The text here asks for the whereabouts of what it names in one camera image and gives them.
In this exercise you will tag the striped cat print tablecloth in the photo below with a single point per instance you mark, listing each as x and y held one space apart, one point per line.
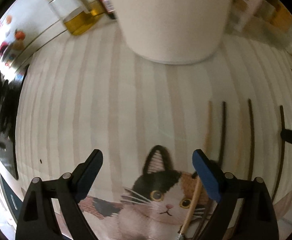
98 92

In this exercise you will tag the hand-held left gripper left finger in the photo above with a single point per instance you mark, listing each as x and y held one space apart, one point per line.
88 177

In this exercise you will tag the glass oil dispenser bottle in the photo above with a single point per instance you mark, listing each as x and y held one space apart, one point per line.
78 15

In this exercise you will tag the light wooden chopstick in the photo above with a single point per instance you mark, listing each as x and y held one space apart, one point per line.
207 130

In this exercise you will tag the small dark bottle gold cap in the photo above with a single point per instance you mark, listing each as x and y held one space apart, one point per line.
106 1

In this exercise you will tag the dark sauce bottle orange label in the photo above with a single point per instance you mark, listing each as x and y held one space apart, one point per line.
282 16

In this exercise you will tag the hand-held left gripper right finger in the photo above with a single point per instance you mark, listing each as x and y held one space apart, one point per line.
206 177

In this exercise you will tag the dark brown chopstick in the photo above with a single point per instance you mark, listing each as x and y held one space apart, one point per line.
281 170
223 130
252 135

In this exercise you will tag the teal base cabinet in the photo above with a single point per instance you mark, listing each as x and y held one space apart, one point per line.
9 197

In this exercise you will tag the pale cylindrical utensil holder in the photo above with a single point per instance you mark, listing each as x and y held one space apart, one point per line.
173 17

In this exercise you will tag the orange fruit wall sticker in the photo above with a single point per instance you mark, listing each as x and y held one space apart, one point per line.
19 35
9 18

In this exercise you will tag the pink wall hook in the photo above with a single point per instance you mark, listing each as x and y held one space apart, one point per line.
1 46

